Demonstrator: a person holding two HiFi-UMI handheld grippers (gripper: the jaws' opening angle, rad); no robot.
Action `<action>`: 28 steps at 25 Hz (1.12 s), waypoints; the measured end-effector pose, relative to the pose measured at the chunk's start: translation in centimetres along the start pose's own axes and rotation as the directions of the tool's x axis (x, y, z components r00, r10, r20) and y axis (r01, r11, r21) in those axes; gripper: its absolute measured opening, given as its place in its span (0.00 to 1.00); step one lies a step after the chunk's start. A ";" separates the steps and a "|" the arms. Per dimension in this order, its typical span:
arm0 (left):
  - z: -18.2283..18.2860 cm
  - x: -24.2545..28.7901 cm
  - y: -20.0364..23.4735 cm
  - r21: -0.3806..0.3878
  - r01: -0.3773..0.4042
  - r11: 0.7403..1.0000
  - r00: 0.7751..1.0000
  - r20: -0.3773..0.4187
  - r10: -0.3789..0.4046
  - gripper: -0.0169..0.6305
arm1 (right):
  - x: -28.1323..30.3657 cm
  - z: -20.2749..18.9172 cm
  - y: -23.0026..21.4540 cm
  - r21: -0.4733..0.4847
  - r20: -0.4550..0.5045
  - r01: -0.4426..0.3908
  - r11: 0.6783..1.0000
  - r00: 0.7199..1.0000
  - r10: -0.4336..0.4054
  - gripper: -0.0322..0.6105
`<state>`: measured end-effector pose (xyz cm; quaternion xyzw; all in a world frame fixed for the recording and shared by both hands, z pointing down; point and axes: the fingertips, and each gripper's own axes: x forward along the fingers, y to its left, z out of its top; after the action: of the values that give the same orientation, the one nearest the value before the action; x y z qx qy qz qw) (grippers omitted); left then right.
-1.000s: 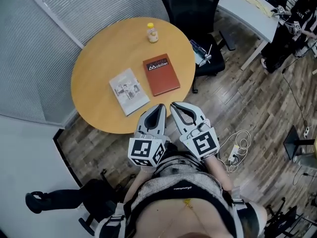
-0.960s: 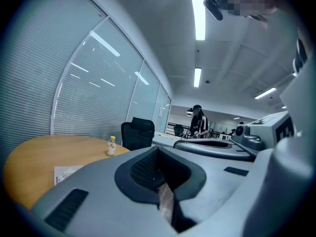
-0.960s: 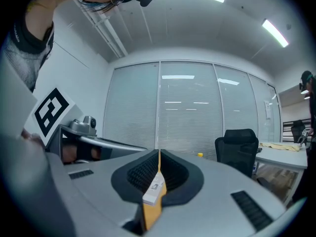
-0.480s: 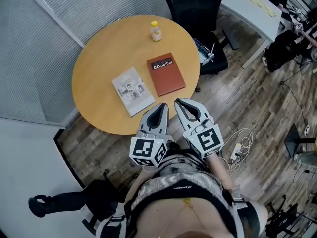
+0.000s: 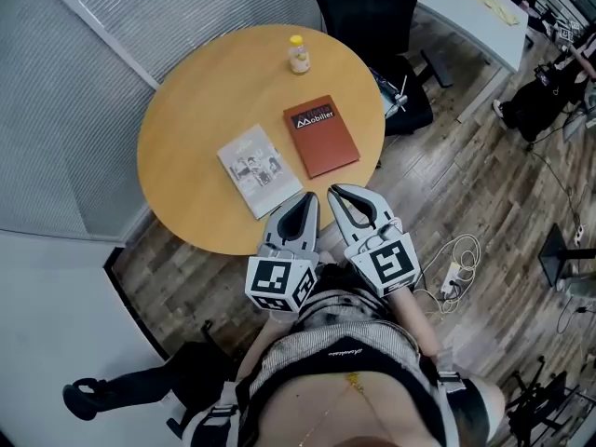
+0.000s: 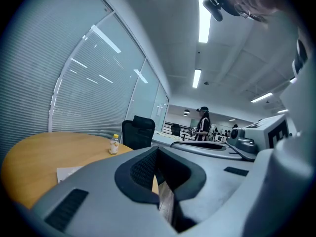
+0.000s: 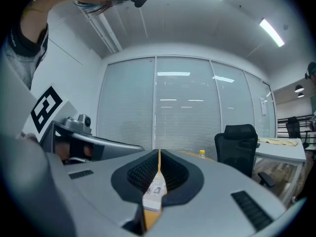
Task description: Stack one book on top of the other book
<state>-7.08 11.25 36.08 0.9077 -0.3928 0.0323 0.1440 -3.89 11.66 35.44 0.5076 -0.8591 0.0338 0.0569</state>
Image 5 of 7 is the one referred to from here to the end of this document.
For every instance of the person's grey and black clothing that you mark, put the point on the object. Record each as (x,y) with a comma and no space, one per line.
(354,340)

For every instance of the red book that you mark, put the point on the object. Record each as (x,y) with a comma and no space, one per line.
(323,144)

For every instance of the person's left forearm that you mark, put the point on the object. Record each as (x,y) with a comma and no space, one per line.
(272,332)

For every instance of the person's right forearm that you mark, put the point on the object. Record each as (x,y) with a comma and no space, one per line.
(414,317)

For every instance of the yellow-capped clear bottle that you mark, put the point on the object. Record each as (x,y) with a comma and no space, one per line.
(299,56)

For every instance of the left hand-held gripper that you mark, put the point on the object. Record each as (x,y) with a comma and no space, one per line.
(270,277)

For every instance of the grey illustrated book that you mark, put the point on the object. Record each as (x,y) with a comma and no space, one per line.
(258,172)

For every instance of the black stand base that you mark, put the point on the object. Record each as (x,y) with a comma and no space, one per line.
(551,254)

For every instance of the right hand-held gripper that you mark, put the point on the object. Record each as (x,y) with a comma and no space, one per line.
(388,263)

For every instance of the black office chair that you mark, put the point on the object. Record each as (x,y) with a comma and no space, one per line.
(368,12)

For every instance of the white desk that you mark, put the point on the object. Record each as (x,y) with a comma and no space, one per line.
(465,23)

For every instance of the white power strip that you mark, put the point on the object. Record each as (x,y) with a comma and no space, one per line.
(450,280)

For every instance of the black wheeled chair base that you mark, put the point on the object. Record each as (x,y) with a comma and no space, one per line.
(540,403)

